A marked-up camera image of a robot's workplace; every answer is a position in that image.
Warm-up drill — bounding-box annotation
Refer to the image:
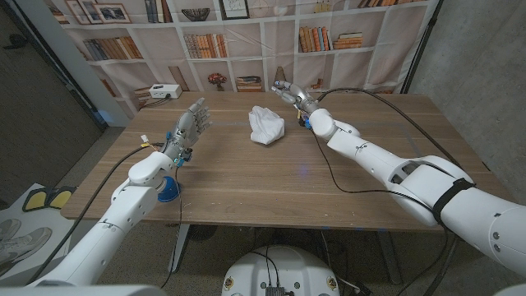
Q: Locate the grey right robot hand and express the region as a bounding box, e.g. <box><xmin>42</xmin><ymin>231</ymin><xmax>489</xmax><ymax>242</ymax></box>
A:
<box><xmin>270</xmin><ymin>80</ymin><xmax>321</xmax><ymax>115</ymax></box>

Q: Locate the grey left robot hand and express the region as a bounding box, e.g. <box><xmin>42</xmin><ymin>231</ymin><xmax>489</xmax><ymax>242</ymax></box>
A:
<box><xmin>162</xmin><ymin>97</ymin><xmax>213</xmax><ymax>165</ymax></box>

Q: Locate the white cloth napkin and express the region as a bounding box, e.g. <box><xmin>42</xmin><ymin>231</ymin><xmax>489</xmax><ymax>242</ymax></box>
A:
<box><xmin>248</xmin><ymin>105</ymin><xmax>286</xmax><ymax>146</ymax></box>

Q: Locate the white power strip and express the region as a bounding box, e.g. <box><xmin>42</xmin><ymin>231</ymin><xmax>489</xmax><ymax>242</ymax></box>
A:
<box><xmin>148</xmin><ymin>83</ymin><xmax>183</xmax><ymax>100</ymax></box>

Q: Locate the blue round cap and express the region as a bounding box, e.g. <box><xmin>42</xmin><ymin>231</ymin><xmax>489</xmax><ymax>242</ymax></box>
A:
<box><xmin>158</xmin><ymin>176</ymin><xmax>182</xmax><ymax>203</ymax></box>

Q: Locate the printed bookshelf backdrop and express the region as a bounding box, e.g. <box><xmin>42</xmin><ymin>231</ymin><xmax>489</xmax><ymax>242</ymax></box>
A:
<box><xmin>43</xmin><ymin>0</ymin><xmax>441</xmax><ymax>120</ymax></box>

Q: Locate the white table leg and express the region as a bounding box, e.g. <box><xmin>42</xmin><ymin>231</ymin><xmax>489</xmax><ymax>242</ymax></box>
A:
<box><xmin>167</xmin><ymin>224</ymin><xmax>191</xmax><ymax>273</ymax></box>

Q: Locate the black backdrop stand pole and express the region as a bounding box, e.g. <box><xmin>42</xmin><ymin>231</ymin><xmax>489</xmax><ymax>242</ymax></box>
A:
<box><xmin>400</xmin><ymin>0</ymin><xmax>445</xmax><ymax>95</ymax></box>

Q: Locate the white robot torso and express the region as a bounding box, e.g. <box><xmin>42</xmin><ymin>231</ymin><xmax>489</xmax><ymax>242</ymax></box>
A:
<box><xmin>221</xmin><ymin>245</ymin><xmax>341</xmax><ymax>296</ymax></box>

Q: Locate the grey table leg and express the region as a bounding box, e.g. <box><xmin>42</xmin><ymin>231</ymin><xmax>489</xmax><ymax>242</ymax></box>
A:
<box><xmin>376</xmin><ymin>230</ymin><xmax>403</xmax><ymax>285</ymax></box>

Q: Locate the white shoe print floor mat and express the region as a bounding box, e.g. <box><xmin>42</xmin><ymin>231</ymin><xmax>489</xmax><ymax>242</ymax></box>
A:
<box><xmin>0</xmin><ymin>183</ymin><xmax>77</xmax><ymax>276</ymax></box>

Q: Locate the black power strip cable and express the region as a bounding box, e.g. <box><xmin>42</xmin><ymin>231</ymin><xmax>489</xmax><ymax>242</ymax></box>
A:
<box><xmin>141</xmin><ymin>95</ymin><xmax>172</xmax><ymax>109</ymax></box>

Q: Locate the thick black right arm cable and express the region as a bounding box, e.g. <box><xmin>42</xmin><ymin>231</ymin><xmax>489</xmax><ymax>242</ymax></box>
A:
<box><xmin>316</xmin><ymin>87</ymin><xmax>464</xmax><ymax>296</ymax></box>

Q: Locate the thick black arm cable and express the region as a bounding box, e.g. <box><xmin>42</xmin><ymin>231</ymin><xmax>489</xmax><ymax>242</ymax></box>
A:
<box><xmin>26</xmin><ymin>141</ymin><xmax>165</xmax><ymax>286</ymax></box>
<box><xmin>316</xmin><ymin>87</ymin><xmax>464</xmax><ymax>296</ymax></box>

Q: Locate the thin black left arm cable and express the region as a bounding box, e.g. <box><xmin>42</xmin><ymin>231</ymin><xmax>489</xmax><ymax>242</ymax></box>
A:
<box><xmin>160</xmin><ymin>166</ymin><xmax>184</xmax><ymax>289</ymax></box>

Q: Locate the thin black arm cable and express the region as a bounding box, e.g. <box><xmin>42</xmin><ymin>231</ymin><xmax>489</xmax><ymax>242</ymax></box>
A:
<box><xmin>310</xmin><ymin>129</ymin><xmax>451</xmax><ymax>296</ymax></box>
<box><xmin>160</xmin><ymin>166</ymin><xmax>184</xmax><ymax>289</ymax></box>

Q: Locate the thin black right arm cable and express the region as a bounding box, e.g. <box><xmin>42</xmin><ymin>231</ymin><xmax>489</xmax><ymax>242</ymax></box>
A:
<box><xmin>310</xmin><ymin>129</ymin><xmax>451</xmax><ymax>296</ymax></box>

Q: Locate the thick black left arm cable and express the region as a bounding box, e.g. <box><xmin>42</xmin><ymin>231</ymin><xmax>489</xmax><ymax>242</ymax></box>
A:
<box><xmin>26</xmin><ymin>141</ymin><xmax>165</xmax><ymax>286</ymax></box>

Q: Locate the black torso cable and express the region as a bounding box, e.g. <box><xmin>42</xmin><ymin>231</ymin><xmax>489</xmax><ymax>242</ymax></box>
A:
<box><xmin>250</xmin><ymin>245</ymin><xmax>281</xmax><ymax>289</ymax></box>

